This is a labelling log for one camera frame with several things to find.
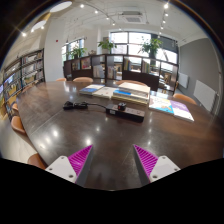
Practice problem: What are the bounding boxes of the orange chair near left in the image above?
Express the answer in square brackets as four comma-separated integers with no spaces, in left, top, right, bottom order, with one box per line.
[27,153,47,169]

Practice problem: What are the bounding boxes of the left wall bookshelf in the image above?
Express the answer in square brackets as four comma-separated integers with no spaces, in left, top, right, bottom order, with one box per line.
[0,49,45,118]

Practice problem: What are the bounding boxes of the orange chair far left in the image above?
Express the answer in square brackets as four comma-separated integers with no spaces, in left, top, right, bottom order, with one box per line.
[11,116,26,135]

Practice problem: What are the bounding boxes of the orange chair right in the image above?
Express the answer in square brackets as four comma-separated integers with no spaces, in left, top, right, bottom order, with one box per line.
[173,93,197,105]

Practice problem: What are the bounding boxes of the stack of large books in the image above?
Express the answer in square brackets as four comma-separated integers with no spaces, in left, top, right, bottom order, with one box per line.
[112,82,150,104]

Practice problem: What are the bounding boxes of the ceiling air conditioner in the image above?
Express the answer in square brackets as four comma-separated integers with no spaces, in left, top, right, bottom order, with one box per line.
[119,11,146,24]

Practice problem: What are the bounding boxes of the blue cover book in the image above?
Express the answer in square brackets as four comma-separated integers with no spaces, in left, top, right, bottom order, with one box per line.
[79,84,103,95]

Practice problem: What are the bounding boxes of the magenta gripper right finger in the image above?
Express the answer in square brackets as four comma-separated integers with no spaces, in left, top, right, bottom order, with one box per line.
[133,145,180,186]

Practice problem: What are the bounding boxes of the middle potted plant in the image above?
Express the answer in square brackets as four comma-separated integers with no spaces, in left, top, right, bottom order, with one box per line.
[98,38,117,54]

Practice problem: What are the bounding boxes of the white wall radiator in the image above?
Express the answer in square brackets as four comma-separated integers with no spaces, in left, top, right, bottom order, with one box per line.
[194,80,216,112]

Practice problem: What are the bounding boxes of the orange chair back centre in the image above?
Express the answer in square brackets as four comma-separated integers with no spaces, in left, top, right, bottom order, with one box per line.
[115,80,147,86]

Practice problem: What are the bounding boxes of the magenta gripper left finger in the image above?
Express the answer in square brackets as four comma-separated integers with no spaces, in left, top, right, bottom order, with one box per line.
[46,145,93,187]

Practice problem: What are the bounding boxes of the purple white book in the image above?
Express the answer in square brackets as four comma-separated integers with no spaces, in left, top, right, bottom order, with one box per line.
[171,100,194,122]

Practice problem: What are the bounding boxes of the black charger plug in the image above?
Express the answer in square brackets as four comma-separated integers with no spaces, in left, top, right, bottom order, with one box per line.
[118,103,126,111]

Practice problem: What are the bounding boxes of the small orange chair back left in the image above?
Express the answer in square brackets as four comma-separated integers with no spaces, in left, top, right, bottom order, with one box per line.
[56,78,67,82]

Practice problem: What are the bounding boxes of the potted plant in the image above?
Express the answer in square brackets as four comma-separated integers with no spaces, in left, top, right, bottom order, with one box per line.
[140,38,162,59]
[98,38,117,54]
[68,47,87,59]

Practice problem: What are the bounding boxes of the dark wooden centre bookshelf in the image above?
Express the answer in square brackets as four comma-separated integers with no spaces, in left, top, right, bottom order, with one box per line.
[63,54,178,94]

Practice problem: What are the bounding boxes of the black power strip cable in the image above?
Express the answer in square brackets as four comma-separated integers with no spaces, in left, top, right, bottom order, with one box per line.
[62,100,108,111]

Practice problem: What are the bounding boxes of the colourful picture book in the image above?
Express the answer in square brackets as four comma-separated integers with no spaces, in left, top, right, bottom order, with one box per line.
[149,96,174,115]

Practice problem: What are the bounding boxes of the left potted plant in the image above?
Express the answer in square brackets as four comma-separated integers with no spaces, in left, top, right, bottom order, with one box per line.
[68,47,87,59]

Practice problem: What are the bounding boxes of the right potted plant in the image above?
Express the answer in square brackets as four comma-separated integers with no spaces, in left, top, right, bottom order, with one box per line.
[140,38,162,59]

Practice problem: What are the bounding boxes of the black power strip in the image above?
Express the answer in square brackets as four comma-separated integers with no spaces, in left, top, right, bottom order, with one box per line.
[106,104,145,123]

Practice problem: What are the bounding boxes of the orange chair far middle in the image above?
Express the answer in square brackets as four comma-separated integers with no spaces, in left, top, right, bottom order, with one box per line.
[73,77,93,83]

